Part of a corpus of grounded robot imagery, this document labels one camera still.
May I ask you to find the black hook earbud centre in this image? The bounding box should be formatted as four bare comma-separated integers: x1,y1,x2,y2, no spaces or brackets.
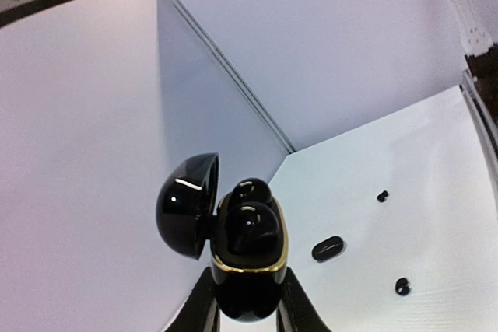
395,278,411,296

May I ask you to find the right aluminium frame post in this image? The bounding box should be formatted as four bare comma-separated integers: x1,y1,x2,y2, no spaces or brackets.
168,0,296,154

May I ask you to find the black stem earbud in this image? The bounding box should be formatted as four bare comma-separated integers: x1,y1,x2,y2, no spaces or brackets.
229,178,272,206
225,202,280,256

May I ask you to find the black hook earbud right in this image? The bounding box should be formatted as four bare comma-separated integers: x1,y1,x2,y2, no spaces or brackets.
377,190,389,203

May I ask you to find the black oval charging case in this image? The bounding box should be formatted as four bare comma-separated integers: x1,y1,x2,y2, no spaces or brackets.
311,236,345,263

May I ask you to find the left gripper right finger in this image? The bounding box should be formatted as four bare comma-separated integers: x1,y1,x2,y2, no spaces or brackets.
276,267,331,332

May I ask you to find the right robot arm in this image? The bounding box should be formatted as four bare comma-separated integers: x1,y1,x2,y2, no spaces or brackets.
447,0,497,119

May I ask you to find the glossy black charging case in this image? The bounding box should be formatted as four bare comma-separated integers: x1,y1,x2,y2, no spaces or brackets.
156,153,289,322

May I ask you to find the black hook earbud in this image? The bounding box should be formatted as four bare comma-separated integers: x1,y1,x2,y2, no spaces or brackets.
395,278,411,296
377,190,389,203

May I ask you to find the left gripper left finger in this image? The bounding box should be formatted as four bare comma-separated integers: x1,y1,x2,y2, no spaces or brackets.
165,267,220,332

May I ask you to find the aluminium front rail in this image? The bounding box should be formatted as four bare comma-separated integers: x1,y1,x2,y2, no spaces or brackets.
461,70,497,183

